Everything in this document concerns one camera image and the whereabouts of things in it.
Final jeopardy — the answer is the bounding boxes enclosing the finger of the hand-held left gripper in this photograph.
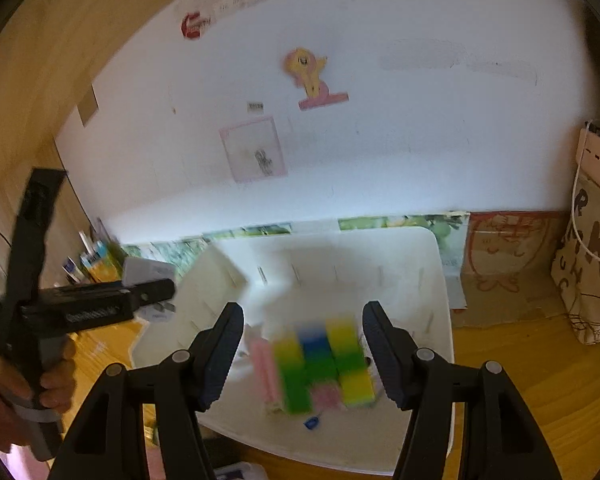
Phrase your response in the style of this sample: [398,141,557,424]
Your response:
[127,277,177,307]

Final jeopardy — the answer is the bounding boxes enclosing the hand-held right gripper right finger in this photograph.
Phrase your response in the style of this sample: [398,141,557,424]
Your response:
[362,301,563,480]

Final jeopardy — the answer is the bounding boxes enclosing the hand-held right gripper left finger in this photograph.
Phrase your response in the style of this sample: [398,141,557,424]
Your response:
[47,302,245,480]

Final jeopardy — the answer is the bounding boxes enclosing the colourful puzzle cube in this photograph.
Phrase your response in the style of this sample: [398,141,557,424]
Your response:
[272,316,378,416]

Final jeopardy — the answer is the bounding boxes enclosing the white plastic storage bin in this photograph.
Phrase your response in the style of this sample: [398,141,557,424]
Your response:
[131,226,455,476]

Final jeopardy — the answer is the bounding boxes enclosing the person's left hand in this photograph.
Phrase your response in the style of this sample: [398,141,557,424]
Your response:
[0,340,77,456]

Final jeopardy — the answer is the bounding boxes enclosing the orange juice carton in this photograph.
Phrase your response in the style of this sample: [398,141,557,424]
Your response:
[80,240,123,283]

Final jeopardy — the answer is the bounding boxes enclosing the brown cartoon cardboard panel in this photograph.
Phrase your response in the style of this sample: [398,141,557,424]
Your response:
[452,211,571,328]

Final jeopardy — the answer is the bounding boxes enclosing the beige tape strip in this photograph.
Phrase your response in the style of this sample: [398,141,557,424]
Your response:
[77,82,101,126]

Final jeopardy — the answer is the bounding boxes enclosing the patterned paper bag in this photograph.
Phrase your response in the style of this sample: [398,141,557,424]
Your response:
[551,170,600,346]

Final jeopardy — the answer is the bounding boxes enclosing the pink square wall sticker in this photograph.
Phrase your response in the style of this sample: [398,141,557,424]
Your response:
[219,116,287,183]

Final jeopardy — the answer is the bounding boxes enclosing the white cable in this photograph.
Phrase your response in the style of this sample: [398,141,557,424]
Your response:
[570,120,600,266]

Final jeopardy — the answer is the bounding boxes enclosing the yellow pony wall sticker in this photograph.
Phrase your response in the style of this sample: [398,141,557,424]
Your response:
[283,47,350,112]

